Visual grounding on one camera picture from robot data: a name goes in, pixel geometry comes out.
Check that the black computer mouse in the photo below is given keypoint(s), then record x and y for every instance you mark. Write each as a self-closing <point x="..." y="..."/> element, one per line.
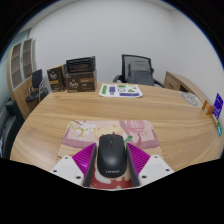
<point x="111" y="156"/>

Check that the black visitor chair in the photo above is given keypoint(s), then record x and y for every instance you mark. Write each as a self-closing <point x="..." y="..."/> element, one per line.
<point x="36" y="80"/>

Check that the grey backpack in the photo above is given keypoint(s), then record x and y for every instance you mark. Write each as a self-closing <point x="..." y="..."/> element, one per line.
<point x="140" y="73"/>

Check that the wooden shelf unit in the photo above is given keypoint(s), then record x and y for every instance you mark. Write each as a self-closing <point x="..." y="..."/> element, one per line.
<point x="18" y="63"/>

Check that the tan small box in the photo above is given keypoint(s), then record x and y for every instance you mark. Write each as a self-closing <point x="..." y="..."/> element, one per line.
<point x="214" y="120"/>

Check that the purple package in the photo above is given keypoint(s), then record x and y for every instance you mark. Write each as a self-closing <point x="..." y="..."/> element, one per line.
<point x="218" y="105"/>

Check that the black box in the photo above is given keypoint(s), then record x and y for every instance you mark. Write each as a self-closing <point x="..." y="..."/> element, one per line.
<point x="80" y="64"/>

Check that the cartoon print mouse pad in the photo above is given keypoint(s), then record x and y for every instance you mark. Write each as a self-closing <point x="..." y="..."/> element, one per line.
<point x="86" y="131"/>

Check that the small brown cardboard box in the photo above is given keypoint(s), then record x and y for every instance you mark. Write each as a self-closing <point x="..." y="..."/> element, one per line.
<point x="55" y="78"/>

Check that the white printed leaflet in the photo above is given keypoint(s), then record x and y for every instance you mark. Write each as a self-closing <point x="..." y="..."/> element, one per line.
<point x="120" y="90"/>

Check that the orange-brown box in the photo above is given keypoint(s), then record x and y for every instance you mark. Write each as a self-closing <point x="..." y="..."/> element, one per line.
<point x="208" y="108"/>

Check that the large brown cardboard box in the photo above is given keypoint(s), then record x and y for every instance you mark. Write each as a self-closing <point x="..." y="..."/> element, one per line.
<point x="81" y="81"/>

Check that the black leather seat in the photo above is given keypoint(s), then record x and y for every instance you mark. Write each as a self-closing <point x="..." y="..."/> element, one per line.
<point x="8" y="130"/>

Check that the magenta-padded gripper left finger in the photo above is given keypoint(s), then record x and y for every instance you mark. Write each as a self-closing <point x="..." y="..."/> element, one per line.
<point x="68" y="166"/>

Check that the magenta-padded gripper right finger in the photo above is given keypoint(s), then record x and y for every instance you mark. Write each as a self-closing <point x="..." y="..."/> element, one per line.
<point x="153" y="166"/>

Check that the wooden side desk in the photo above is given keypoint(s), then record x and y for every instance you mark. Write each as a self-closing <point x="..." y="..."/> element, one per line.
<point x="180" y="81"/>

